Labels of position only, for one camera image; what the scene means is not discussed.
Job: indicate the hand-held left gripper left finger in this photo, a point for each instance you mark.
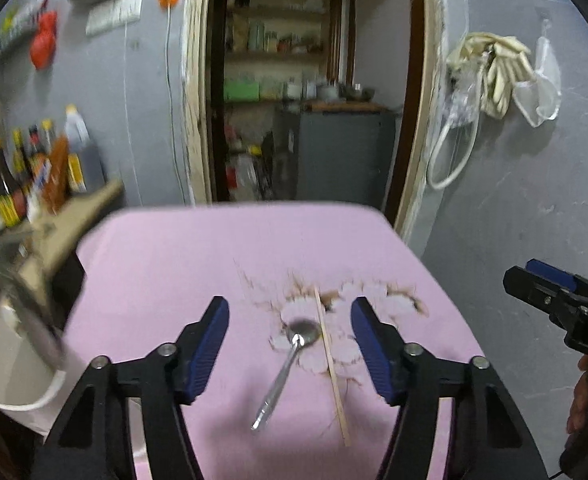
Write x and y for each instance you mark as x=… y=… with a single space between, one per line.
x=206 y=350

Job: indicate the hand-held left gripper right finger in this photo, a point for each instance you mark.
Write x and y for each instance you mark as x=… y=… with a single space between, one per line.
x=373 y=355

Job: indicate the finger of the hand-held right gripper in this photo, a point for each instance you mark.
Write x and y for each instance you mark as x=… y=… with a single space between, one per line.
x=528 y=287
x=551 y=272

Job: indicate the wooden chopstick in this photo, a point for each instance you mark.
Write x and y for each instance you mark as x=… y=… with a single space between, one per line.
x=331 y=365

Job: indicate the metal spoon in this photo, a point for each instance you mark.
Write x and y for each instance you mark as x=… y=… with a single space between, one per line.
x=279 y=385

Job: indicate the white plastic utensil holder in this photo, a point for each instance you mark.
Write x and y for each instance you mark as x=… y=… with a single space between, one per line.
x=9 y=355

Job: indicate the person's right hand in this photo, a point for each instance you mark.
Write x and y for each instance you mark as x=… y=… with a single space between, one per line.
x=581 y=390

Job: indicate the pink flower-print tablecloth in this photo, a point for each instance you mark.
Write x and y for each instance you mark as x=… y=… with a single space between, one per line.
x=174 y=260

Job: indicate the clear plastic bag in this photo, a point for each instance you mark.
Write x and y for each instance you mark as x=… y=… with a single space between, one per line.
x=541 y=100

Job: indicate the grey cabinet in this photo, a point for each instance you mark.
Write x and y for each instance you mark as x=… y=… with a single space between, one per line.
x=339 y=155

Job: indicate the brown sauce pouch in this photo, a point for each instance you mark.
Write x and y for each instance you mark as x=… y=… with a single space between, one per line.
x=59 y=170

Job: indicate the white and blue packet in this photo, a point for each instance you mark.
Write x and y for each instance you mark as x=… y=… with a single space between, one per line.
x=41 y=182

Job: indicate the metal bowl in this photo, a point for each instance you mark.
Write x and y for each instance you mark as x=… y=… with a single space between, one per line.
x=358 y=93

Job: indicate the green box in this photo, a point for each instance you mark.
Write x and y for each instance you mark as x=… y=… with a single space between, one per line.
x=241 y=90

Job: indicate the grey pot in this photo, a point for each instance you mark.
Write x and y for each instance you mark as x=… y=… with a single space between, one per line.
x=327 y=91

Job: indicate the wooden pantry shelf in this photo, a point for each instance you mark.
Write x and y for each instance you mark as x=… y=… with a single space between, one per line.
x=279 y=25

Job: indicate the red plastic bag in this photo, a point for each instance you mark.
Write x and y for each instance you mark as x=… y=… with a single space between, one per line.
x=43 y=45

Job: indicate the red and white packet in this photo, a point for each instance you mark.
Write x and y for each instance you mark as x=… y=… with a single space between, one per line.
x=34 y=10

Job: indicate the yellow-green packet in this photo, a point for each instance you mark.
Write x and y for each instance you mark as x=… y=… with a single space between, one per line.
x=10 y=20

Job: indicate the wooden door frame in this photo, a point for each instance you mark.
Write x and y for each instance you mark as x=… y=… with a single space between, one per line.
x=194 y=110

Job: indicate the white wall switch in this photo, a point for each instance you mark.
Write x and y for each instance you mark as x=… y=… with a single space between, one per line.
x=100 y=19

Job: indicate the white wall socket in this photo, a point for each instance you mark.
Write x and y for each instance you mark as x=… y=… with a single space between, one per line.
x=128 y=6

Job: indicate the metal wall rack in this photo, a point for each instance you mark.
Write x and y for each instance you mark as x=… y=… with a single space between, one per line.
x=4 y=47

